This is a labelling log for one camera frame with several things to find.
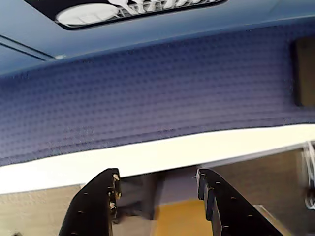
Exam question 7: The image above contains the white cable bundle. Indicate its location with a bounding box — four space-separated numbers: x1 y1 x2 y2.
303 141 315 211

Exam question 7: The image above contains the blue toy kitchen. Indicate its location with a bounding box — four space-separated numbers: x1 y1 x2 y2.
0 0 315 77

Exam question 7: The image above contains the dark brown panel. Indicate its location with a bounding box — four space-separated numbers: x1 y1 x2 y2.
291 38 315 107

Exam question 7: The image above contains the yellow flat pad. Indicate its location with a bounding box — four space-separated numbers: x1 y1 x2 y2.
150 199 210 236

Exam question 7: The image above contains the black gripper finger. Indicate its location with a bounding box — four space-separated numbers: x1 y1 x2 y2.
58 168 122 236
198 168 284 236

